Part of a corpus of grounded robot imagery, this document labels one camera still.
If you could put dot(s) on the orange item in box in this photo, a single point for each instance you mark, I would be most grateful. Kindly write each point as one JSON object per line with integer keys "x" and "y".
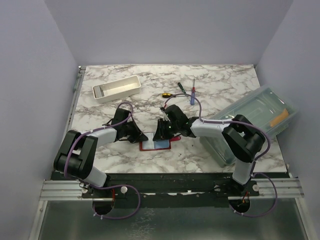
{"x": 278, "y": 119}

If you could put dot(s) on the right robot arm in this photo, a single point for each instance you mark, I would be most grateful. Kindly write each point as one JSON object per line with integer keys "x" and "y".
{"x": 243, "y": 139}

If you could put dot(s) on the red card holder wallet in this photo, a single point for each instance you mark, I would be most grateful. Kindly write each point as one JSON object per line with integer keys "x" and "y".
{"x": 151, "y": 145}

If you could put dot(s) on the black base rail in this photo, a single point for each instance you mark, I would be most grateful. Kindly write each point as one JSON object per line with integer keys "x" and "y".
{"x": 173, "y": 190}

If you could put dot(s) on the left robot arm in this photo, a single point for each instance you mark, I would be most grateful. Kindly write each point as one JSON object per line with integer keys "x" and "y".
{"x": 76, "y": 154}

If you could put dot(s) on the yellow black screwdriver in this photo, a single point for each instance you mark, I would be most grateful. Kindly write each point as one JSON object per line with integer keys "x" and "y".
{"x": 166, "y": 95}

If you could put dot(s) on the clear plastic storage box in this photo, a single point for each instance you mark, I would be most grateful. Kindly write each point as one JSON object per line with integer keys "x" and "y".
{"x": 260, "y": 107}

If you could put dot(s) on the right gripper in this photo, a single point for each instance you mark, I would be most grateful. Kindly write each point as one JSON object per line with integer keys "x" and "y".
{"x": 161, "y": 133}

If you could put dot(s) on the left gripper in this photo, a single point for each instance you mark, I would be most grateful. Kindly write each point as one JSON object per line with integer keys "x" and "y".
{"x": 138, "y": 136}

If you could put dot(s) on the green black screwdriver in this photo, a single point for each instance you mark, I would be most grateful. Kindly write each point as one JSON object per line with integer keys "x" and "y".
{"x": 181, "y": 87}

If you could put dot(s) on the blue red screwdriver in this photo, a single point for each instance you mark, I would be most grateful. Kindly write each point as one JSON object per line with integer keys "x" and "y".
{"x": 192, "y": 98}

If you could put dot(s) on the white rectangular tray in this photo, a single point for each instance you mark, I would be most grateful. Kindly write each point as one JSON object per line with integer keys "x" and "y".
{"x": 118, "y": 89}

